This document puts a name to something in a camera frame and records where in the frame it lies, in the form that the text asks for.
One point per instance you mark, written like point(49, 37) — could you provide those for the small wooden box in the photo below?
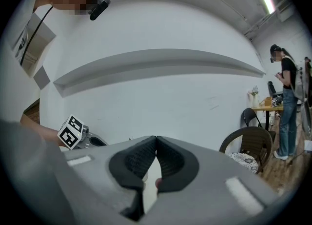
point(268, 101)

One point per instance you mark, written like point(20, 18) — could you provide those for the person's left forearm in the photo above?
point(41, 131)

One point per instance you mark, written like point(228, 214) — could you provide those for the black head-worn camera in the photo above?
point(99, 10)

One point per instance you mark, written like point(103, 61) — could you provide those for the patterned seat cushion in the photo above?
point(243, 161)

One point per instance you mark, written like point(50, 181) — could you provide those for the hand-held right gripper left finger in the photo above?
point(102, 170)

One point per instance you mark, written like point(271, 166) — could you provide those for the gripper on yellow table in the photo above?
point(276, 102)

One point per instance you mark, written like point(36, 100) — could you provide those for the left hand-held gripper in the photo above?
point(70, 131)

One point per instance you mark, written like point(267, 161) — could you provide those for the black office chair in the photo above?
point(274, 89)

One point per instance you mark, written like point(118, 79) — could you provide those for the person's white shirt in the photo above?
point(24, 170)

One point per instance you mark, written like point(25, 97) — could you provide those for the yellow table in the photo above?
point(268, 108)

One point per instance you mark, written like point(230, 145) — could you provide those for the vase of pale flowers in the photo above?
point(254, 97)

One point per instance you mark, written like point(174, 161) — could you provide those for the white paper sheet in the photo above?
point(308, 146)

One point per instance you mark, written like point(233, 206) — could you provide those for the black folding chair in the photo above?
point(251, 119)

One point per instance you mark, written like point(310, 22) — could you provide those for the white table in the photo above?
point(151, 194)

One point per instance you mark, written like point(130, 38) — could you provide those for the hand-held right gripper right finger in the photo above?
point(207, 175)

